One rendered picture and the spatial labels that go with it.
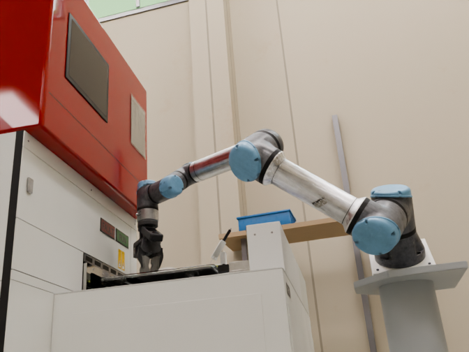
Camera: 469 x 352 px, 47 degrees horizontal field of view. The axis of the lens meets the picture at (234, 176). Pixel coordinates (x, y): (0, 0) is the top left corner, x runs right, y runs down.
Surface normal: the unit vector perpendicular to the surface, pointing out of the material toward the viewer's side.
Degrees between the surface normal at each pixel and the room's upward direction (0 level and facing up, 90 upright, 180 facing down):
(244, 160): 121
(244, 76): 90
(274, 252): 90
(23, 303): 90
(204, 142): 90
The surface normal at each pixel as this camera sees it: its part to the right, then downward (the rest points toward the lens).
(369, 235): -0.38, 0.43
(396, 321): -0.75, -0.21
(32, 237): 0.98, -0.15
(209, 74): -0.26, -0.36
